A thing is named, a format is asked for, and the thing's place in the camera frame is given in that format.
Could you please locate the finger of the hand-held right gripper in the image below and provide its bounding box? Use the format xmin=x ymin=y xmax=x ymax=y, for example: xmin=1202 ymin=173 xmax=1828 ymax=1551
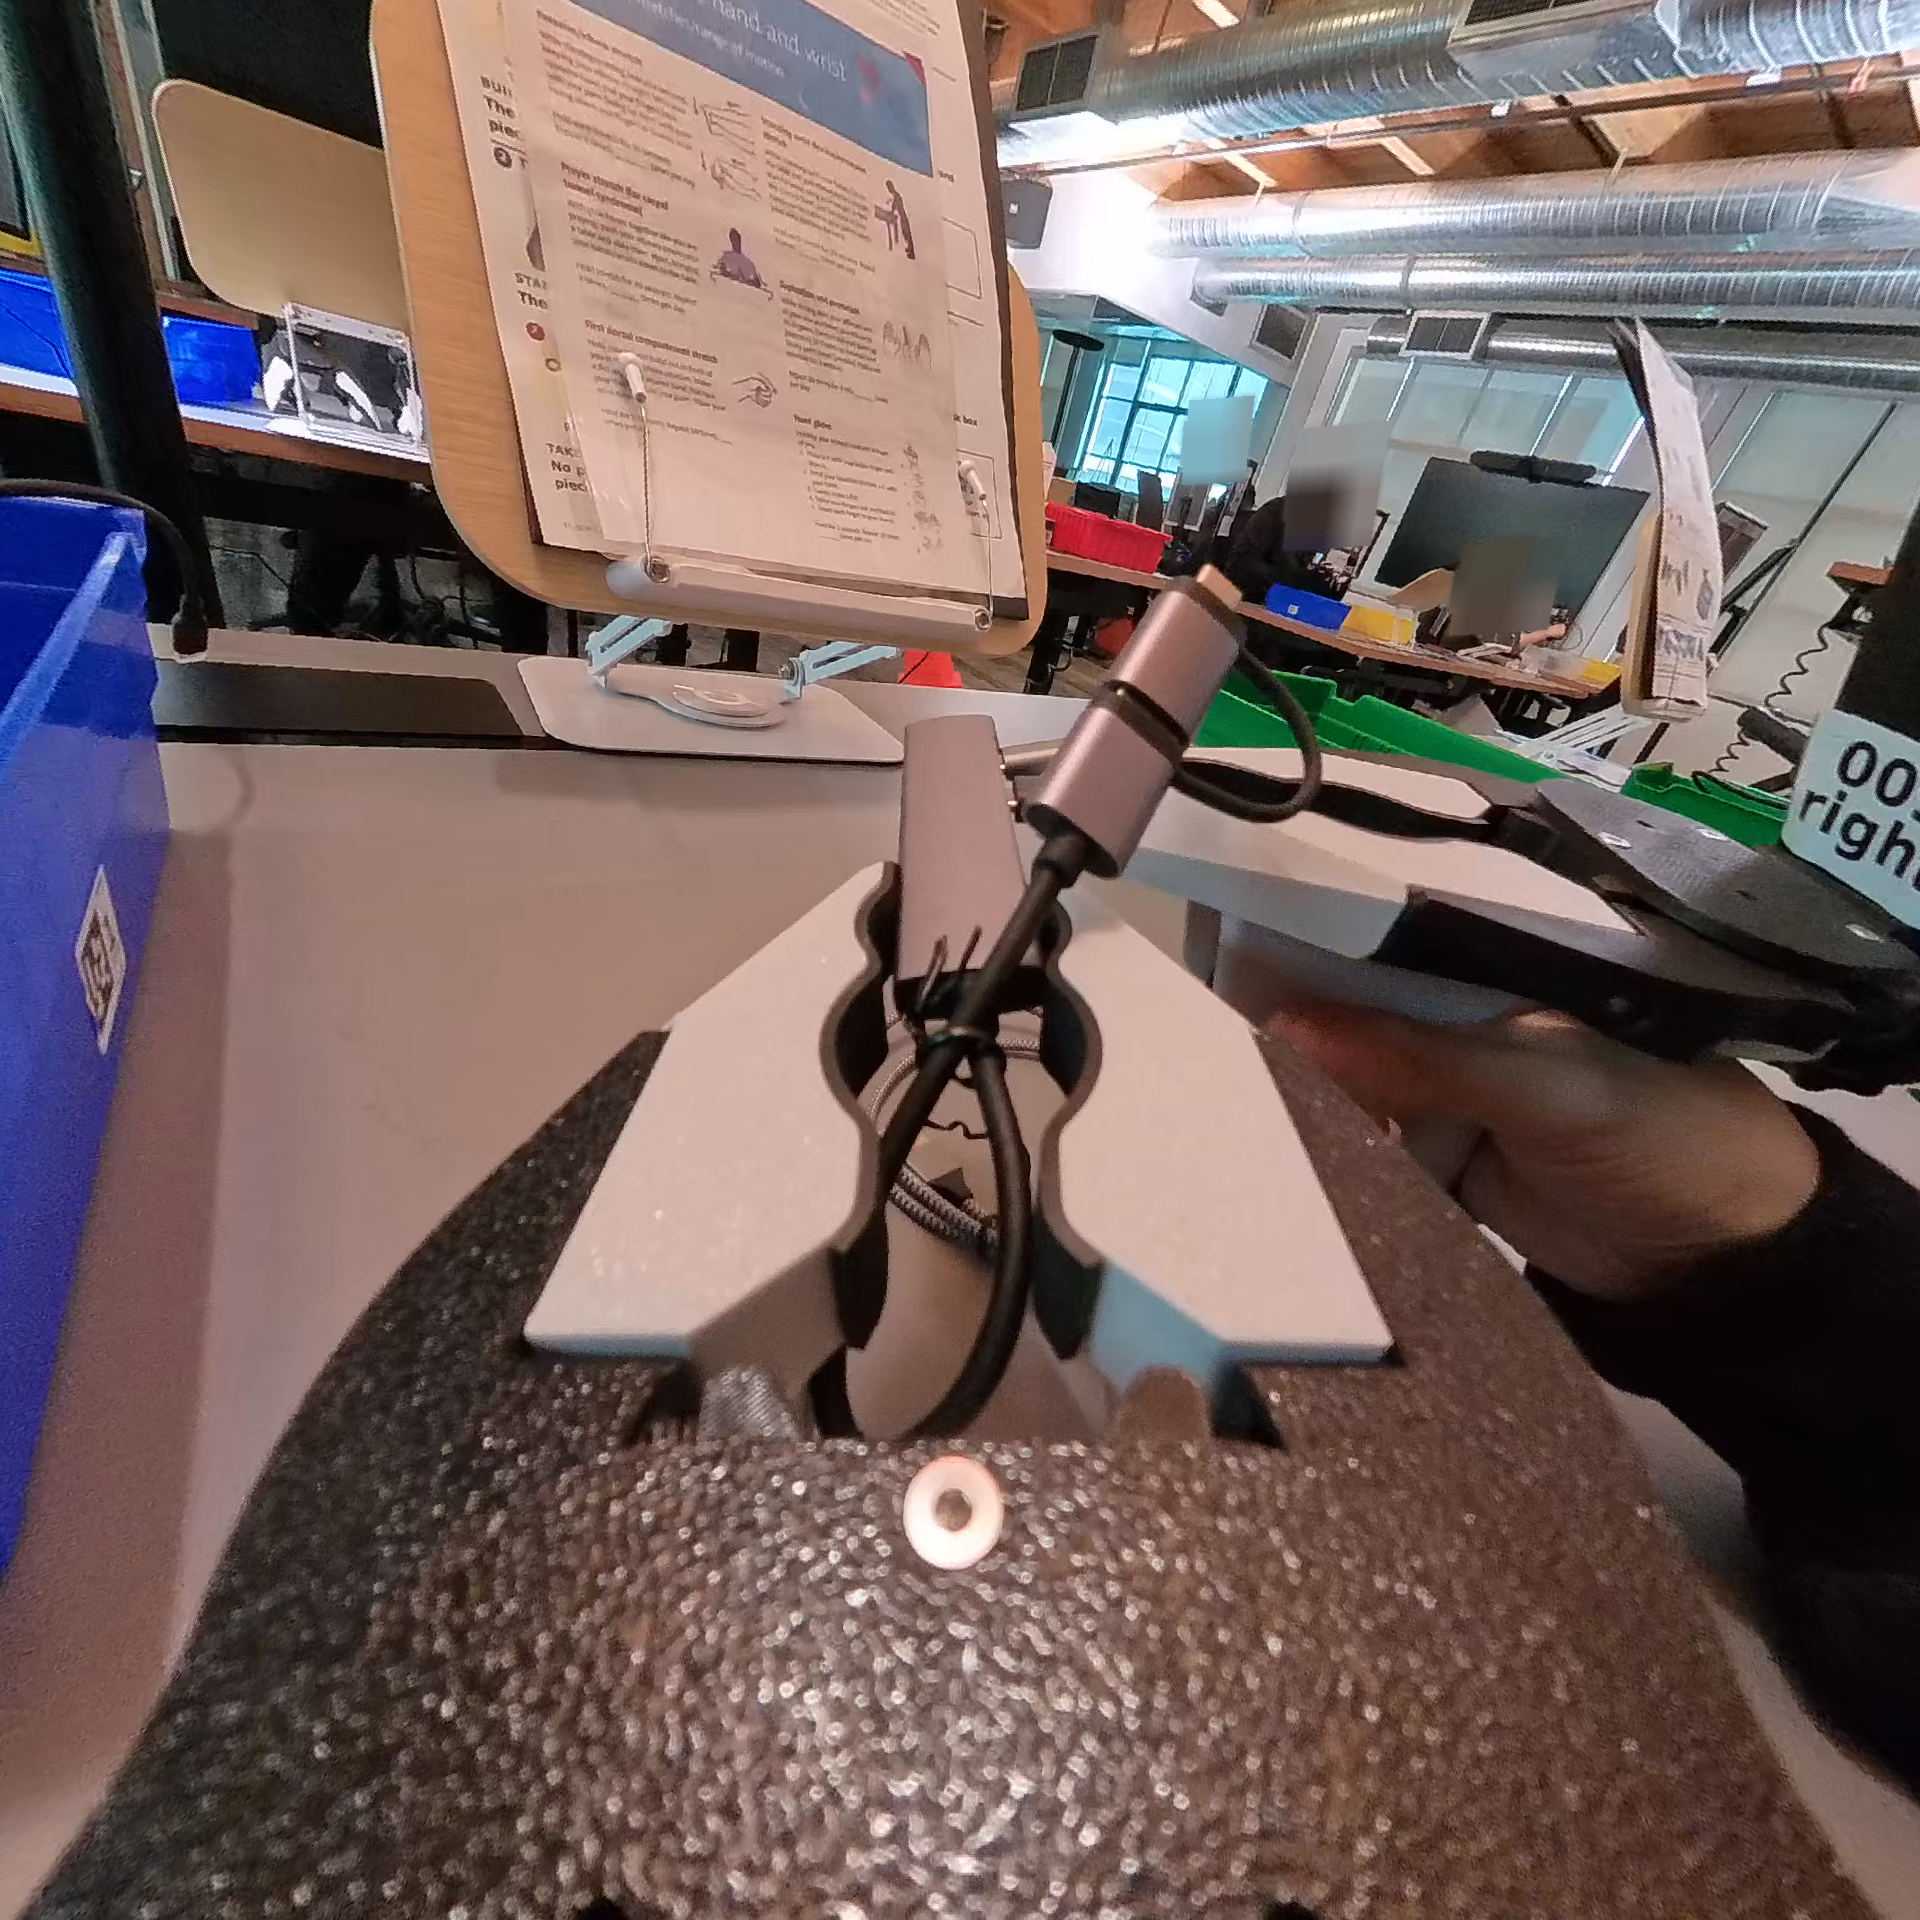
xmin=1118 ymin=837 xmax=1638 ymax=970
xmin=1185 ymin=748 xmax=1508 ymax=846

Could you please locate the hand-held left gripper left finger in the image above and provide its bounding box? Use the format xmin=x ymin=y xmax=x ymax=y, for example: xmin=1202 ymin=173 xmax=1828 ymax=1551
xmin=522 ymin=862 xmax=910 ymax=1434

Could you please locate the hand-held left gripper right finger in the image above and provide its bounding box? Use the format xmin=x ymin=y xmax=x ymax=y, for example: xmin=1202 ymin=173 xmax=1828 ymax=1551
xmin=1026 ymin=885 xmax=1412 ymax=1434

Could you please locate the green plastic bin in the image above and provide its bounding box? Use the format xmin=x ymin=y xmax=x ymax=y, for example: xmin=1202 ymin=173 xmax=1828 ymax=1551
xmin=1199 ymin=662 xmax=1508 ymax=770
xmin=1620 ymin=760 xmax=1795 ymax=842

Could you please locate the grey braided cable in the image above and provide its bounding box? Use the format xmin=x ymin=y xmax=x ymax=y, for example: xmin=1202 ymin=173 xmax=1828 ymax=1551
xmin=878 ymin=743 xmax=1058 ymax=1262

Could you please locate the grey hub cable adapter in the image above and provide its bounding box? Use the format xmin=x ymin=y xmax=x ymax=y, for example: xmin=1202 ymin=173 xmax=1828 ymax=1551
xmin=848 ymin=570 xmax=1326 ymax=1438

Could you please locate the grey usb hub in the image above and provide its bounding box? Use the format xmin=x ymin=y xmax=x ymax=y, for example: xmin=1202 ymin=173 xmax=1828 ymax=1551
xmin=896 ymin=718 xmax=1052 ymax=992

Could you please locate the blue plastic bin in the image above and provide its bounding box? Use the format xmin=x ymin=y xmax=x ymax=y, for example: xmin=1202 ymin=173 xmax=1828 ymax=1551
xmin=0 ymin=495 xmax=170 ymax=1568

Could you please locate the person's right hand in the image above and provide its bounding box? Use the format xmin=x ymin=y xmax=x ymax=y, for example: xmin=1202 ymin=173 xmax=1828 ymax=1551
xmin=1264 ymin=1000 xmax=1827 ymax=1304

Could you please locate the wooden table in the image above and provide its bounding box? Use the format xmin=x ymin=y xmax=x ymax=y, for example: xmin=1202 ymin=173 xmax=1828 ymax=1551
xmin=1044 ymin=547 xmax=1624 ymax=706

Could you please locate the black monitor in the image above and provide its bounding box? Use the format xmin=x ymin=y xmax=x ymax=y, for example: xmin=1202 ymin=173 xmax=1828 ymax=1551
xmin=1371 ymin=454 xmax=1654 ymax=605

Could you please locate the red plastic bin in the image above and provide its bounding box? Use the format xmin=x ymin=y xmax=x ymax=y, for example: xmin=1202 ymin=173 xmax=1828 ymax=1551
xmin=1044 ymin=503 xmax=1176 ymax=576

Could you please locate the white stand base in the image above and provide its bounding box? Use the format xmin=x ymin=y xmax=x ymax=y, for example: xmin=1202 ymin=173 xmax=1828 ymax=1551
xmin=516 ymin=607 xmax=903 ymax=770

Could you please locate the black flat panel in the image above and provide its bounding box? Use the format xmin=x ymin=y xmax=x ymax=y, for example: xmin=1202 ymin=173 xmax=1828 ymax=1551
xmin=151 ymin=660 xmax=550 ymax=744

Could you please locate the wooden document stand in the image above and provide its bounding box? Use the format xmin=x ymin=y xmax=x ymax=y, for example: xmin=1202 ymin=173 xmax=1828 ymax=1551
xmin=371 ymin=0 xmax=1050 ymax=656

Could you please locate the blue storage bin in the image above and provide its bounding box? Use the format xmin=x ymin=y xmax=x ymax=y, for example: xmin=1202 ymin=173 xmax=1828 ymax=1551
xmin=158 ymin=306 xmax=271 ymax=410

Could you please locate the green pole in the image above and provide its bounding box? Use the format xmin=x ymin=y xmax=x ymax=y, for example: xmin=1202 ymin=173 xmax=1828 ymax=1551
xmin=0 ymin=0 xmax=226 ymax=632

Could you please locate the wooden board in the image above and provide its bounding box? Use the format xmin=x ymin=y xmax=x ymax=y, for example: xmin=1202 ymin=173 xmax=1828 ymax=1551
xmin=151 ymin=80 xmax=415 ymax=324

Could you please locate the silver ventilation duct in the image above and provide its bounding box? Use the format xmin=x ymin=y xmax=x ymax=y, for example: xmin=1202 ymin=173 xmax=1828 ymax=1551
xmin=1191 ymin=247 xmax=1920 ymax=326
xmin=1154 ymin=150 xmax=1920 ymax=260

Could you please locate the clear acrylic frame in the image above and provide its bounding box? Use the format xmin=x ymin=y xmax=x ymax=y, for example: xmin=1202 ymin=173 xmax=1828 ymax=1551
xmin=279 ymin=304 xmax=432 ymax=460

